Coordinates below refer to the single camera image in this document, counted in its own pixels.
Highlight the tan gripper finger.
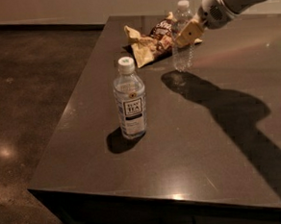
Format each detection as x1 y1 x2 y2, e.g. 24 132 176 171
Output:
174 18 204 48

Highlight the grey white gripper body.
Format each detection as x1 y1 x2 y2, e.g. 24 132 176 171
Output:
197 0 237 30

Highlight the clear water bottle red label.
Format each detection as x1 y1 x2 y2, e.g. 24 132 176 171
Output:
171 0 194 72

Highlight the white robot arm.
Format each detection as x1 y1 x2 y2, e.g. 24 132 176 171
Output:
174 0 266 47

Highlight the brown sea salt chip bag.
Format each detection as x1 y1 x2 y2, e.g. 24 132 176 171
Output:
124 12 173 68

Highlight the Teas' Tea clear bottle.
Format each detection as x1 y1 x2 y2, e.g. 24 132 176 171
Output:
113 56 147 139

